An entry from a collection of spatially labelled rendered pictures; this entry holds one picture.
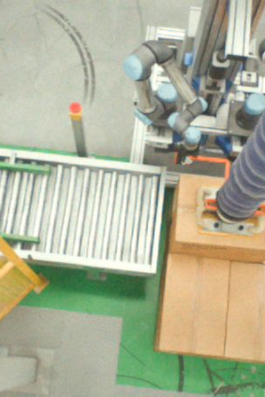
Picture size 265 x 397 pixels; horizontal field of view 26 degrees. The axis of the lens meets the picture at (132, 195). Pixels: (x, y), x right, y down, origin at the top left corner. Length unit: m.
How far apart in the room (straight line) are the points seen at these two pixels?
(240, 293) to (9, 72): 2.50
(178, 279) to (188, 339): 0.37
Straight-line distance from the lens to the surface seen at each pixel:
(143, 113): 3.15
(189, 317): 3.62
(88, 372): 4.14
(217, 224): 3.27
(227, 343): 3.65
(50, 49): 4.82
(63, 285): 4.18
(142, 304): 4.15
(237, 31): 2.54
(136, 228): 3.68
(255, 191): 2.58
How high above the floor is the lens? 4.13
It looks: 74 degrees down
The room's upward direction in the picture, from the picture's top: 5 degrees clockwise
